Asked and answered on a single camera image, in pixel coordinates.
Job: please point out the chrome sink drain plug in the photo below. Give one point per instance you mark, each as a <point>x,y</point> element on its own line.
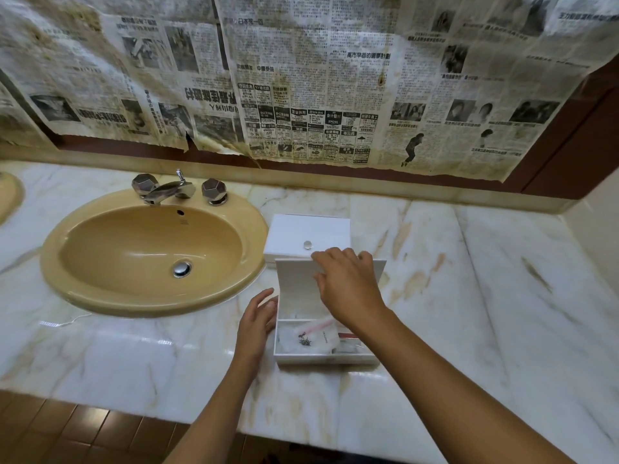
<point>182,269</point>

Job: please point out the beige oval sink basin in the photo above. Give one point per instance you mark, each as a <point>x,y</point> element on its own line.
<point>9,195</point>
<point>145,251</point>

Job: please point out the person's left forearm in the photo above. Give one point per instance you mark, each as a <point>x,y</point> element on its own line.
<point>213,425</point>

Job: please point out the chrome faucet spout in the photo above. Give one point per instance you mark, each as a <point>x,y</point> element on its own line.
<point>169,190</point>

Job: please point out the person's right hand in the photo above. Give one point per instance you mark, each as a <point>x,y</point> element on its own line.
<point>350,285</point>

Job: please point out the chrome faceted faucet knob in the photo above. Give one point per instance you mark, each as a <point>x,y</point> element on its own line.
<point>214,189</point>
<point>145,184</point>

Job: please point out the red item packet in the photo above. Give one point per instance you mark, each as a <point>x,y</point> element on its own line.
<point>349,337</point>

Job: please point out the person's right forearm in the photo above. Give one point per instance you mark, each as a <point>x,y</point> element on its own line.
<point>459,396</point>

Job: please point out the white box with round knob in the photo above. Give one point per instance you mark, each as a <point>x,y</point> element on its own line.
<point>295,285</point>
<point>300,229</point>

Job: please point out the person's left hand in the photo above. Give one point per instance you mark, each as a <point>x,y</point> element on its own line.
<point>254,333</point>

